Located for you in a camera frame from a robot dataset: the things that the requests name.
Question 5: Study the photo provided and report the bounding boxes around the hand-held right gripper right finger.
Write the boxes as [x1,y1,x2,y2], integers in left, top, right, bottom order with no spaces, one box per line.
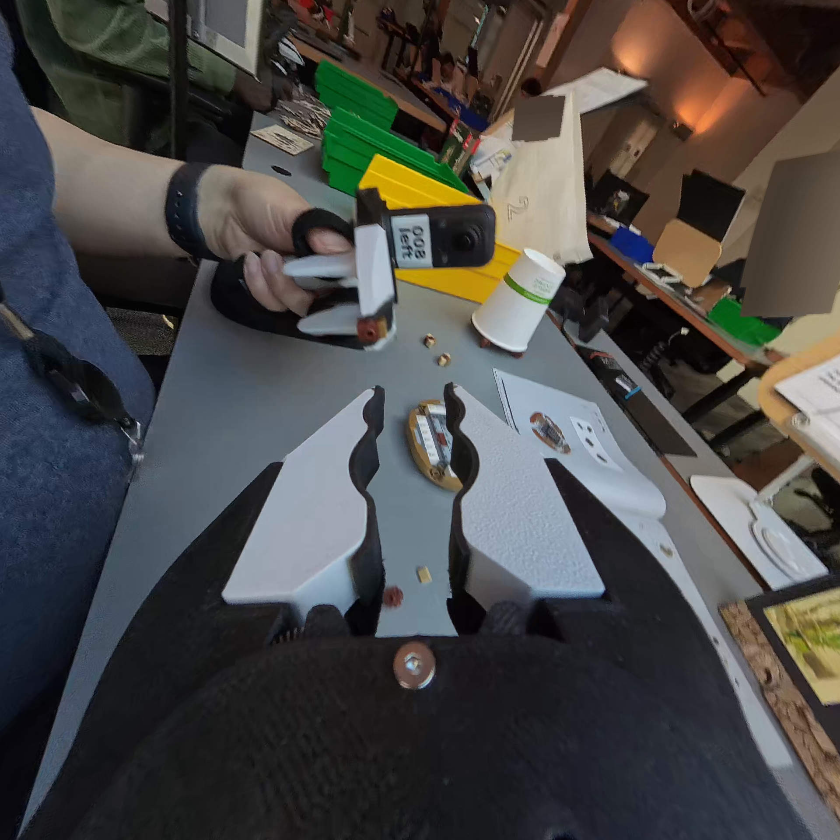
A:
[444,382,606,621]

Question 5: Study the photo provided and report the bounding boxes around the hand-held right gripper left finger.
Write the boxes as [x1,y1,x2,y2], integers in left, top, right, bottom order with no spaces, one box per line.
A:
[222,386,386,634]

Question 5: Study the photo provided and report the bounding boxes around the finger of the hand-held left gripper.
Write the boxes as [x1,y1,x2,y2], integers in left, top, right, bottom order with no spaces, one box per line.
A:
[365,303,399,351]
[354,223,399,324]

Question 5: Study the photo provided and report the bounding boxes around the round lego base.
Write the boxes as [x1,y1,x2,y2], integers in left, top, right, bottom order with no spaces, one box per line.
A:
[408,399,464,493]

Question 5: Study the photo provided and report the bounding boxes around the person's left forearm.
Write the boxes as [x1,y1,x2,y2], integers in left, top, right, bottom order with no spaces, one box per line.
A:
[33,108,173,253]

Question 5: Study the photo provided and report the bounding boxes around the lego instruction booklet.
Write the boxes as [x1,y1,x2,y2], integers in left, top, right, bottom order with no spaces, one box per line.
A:
[492,367,795,772]

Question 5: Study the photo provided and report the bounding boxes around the lego set box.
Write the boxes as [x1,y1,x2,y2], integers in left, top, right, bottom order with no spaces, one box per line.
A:
[718,576,840,824]

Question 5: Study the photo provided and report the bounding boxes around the person's left hand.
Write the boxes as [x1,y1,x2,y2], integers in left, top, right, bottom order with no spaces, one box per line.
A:
[196,165,355,316]

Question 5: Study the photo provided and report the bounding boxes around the yellow storage bin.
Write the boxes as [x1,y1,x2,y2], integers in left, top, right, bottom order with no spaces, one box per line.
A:
[357,154,522,304]

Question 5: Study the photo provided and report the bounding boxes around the red and green box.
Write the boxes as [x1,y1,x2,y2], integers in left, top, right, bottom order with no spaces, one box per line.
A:
[438,118,481,177]

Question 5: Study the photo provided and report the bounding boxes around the white paper bag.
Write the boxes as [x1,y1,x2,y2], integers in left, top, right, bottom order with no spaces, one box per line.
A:
[489,92,592,265]

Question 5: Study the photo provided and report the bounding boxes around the white paper cup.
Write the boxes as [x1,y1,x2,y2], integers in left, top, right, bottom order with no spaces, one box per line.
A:
[471,248,567,353]

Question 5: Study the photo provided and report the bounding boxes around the printed card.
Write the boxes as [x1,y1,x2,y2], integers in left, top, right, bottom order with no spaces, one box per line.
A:
[251,125,315,156]

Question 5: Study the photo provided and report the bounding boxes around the black flat tool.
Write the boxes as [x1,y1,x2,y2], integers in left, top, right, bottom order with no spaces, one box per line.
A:
[576,346,698,458]

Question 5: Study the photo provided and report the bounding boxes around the pile of patterned cards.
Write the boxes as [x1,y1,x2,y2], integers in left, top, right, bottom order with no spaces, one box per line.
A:
[274,97,332,137]

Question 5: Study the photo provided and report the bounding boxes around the blue storage bin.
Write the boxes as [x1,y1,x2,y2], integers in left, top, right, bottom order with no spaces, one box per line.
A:
[609,225,656,265]

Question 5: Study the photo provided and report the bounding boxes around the large white sheet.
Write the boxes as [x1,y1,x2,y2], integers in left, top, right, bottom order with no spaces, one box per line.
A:
[545,66,649,114]

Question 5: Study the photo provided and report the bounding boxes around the black wristband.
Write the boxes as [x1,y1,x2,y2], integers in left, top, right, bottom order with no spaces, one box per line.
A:
[164,162,214,261]

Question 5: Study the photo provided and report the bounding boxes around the white stand base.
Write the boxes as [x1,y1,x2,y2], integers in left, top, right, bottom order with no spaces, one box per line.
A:
[689,453,829,589]

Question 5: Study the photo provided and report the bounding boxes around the open cardboard box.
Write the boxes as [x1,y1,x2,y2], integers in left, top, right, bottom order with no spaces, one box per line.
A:
[653,218,724,287]

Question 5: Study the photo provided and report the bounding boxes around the black monitor pole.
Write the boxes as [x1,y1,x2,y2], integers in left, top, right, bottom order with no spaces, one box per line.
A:
[167,0,193,161]

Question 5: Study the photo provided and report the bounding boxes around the round wooden table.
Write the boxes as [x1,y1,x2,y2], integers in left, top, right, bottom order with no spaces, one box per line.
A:
[758,335,840,483]

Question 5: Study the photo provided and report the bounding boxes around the white framed monitor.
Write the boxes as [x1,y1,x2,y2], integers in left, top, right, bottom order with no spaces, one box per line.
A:
[141,0,263,76]

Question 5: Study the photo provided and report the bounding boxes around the person's blue shirt torso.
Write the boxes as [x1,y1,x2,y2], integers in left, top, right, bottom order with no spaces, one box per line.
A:
[0,10,158,729]

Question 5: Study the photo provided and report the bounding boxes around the small green storage bin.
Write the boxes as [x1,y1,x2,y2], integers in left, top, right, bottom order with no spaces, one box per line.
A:
[707,297,783,347]

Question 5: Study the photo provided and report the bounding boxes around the printed paper sheets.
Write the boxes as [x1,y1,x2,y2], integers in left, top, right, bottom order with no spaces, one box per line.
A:
[774,357,840,431]

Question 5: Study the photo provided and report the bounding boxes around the black lanyard strap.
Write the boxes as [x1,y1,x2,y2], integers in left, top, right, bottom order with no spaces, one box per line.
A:
[0,285,147,483]

